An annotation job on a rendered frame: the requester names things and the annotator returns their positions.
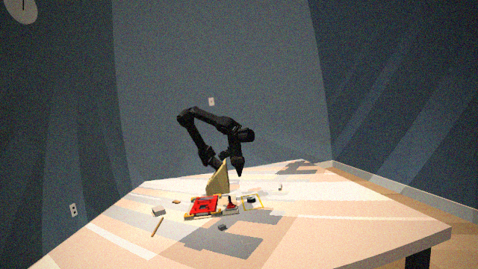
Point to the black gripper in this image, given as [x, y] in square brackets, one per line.
[237, 160]

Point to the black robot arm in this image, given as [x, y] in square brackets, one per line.
[223, 124]

